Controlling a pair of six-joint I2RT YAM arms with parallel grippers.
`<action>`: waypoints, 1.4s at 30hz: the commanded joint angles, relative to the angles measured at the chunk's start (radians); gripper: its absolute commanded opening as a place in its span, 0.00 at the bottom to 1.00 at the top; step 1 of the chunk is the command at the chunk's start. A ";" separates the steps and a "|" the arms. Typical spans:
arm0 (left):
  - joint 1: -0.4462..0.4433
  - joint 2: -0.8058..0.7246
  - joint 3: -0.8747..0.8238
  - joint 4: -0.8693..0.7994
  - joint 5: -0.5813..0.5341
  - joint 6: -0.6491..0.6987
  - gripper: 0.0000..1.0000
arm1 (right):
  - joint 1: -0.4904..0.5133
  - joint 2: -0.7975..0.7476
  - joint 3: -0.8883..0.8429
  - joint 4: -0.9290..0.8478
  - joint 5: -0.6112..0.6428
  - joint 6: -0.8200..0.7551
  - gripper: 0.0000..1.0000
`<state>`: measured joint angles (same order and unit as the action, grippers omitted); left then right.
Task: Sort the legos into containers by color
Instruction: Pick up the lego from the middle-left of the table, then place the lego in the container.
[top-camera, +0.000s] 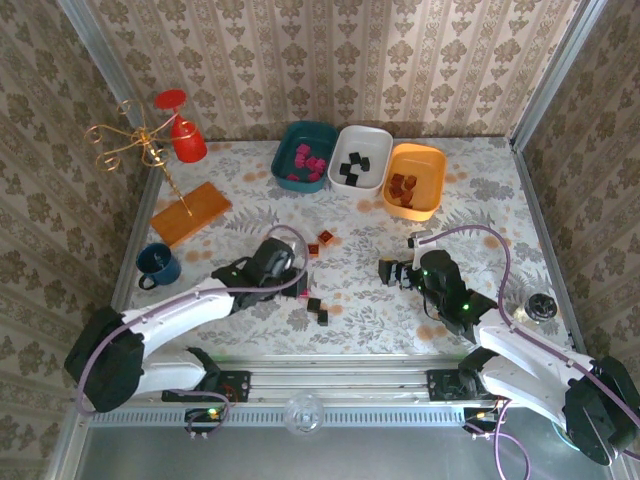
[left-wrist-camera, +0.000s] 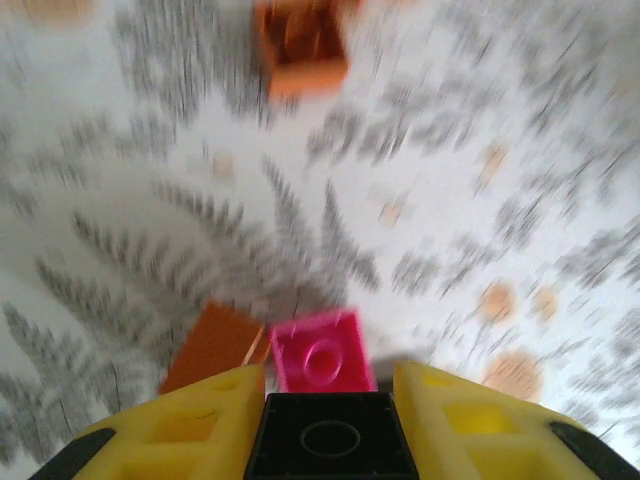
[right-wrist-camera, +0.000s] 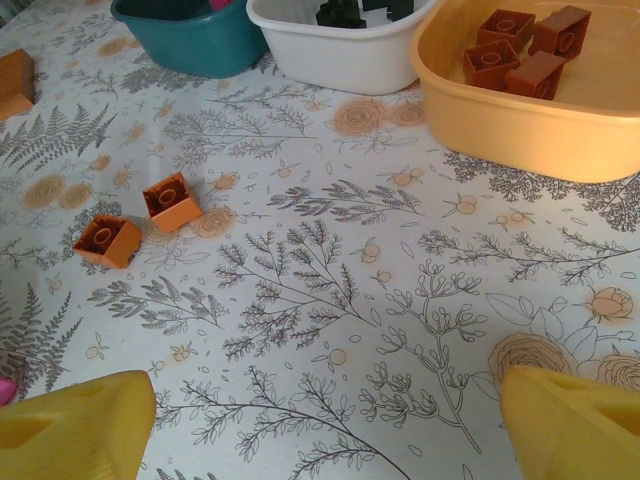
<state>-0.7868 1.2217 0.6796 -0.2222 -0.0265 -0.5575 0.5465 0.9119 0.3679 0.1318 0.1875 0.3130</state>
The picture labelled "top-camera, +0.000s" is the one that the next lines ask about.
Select orange plastic container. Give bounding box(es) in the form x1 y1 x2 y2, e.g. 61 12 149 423
381 143 448 223

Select white plastic container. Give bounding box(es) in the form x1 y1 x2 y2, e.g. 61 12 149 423
327 124 394 198

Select teal plastic container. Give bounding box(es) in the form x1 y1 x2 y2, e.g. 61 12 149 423
270 120 339 194

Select orange wooden board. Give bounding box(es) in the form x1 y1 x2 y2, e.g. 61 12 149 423
149 180 234 249

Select clear glass tumbler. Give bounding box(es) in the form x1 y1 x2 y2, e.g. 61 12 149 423
513 292 560 325

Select dark blue mug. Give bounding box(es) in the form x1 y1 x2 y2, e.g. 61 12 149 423
136 242 182 291

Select clear round wine glass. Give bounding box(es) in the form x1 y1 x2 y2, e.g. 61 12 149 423
282 391 325 437

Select small circuit board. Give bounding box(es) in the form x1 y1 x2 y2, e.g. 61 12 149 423
462 405 506 434
184 407 224 434

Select red wine glass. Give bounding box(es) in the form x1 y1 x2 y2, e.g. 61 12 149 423
153 88 209 165

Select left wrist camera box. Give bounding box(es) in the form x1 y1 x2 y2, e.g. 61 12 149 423
273 242 297 269

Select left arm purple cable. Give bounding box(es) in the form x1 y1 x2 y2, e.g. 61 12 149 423
74 224 311 439

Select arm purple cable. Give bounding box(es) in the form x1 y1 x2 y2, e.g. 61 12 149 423
424 224 640 480
74 224 311 439

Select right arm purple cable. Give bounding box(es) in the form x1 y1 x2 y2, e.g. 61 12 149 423
424 224 640 480

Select aluminium frame rail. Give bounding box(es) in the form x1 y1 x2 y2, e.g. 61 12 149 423
74 354 501 404

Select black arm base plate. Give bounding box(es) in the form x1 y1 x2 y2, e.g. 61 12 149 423
426 368 501 402
160 368 252 404

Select aluminium table side rail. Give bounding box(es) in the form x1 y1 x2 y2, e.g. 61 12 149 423
92 169 164 366
509 139 591 364

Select slotted grey cable duct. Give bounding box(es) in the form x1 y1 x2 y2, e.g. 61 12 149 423
88 405 464 428

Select gold wire glass stand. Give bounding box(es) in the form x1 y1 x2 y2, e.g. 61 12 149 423
83 98 196 217

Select aluminium frame post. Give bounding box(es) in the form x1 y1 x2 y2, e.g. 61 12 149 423
58 0 152 132
512 0 605 146

